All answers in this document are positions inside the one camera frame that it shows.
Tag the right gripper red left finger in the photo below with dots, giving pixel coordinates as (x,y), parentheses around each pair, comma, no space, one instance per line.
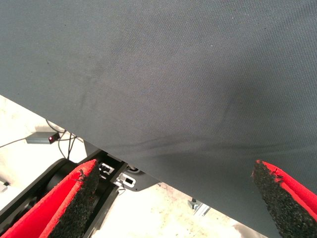
(49,210)

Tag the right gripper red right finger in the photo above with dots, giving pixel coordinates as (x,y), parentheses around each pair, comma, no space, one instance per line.
(292,203)

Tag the grey box with red light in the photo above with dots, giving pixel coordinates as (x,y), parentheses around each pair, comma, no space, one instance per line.
(37,138)

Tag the dark grey table cloth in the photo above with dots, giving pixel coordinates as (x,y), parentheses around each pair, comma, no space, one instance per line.
(158,74)

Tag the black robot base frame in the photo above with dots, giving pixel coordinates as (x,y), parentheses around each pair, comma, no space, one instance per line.
(58,171)

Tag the small metal bracket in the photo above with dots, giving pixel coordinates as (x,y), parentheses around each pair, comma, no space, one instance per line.
(199,207)

